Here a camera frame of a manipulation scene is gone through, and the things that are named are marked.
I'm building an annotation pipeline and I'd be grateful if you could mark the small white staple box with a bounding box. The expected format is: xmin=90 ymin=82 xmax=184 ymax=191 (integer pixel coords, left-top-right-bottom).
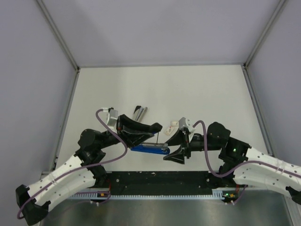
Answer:
xmin=170 ymin=121 xmax=179 ymax=127

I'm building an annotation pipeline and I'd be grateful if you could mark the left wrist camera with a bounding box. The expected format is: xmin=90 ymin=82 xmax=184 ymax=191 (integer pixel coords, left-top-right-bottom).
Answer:
xmin=106 ymin=108 xmax=119 ymax=127

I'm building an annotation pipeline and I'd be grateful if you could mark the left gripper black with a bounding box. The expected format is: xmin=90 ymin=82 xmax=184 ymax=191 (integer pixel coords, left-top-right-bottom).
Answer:
xmin=97 ymin=114 xmax=154 ymax=149

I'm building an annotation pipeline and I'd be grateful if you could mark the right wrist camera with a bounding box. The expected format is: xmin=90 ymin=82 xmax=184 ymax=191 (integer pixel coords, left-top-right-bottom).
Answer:
xmin=178 ymin=117 xmax=193 ymax=131

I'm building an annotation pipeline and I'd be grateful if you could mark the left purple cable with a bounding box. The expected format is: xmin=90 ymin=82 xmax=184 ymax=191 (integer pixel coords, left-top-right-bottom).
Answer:
xmin=16 ymin=108 xmax=129 ymax=219

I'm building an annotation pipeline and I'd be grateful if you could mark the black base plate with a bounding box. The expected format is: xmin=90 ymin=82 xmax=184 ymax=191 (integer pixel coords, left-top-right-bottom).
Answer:
xmin=93 ymin=171 xmax=236 ymax=196

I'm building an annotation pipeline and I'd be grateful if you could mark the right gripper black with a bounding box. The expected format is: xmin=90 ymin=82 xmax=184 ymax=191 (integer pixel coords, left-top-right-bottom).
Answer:
xmin=163 ymin=128 xmax=222 ymax=164

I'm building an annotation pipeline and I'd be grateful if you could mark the purple cable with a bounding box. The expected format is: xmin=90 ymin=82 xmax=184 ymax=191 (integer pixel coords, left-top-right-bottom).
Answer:
xmin=191 ymin=120 xmax=301 ymax=205
xmin=16 ymin=108 xmax=129 ymax=219

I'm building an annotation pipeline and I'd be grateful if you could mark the white cable duct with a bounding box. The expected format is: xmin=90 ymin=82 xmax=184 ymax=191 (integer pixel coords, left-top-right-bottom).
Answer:
xmin=70 ymin=191 xmax=99 ymax=200

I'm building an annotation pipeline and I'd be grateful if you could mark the blue stapler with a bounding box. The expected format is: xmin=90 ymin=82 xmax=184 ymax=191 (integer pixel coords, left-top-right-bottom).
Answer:
xmin=130 ymin=143 xmax=170 ymax=155

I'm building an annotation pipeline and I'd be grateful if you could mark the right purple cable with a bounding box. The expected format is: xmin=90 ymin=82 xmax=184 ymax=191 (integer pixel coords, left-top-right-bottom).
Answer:
xmin=191 ymin=120 xmax=301 ymax=205

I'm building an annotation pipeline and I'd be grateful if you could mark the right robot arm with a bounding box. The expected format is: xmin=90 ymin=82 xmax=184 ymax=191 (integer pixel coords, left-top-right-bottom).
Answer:
xmin=163 ymin=120 xmax=301 ymax=204

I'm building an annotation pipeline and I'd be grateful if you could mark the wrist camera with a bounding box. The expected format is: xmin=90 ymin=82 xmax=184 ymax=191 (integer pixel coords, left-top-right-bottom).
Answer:
xmin=178 ymin=117 xmax=193 ymax=131
xmin=106 ymin=108 xmax=119 ymax=127

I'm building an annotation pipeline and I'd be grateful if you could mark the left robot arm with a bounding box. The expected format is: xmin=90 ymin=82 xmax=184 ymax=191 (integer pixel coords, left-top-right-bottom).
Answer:
xmin=16 ymin=109 xmax=162 ymax=226

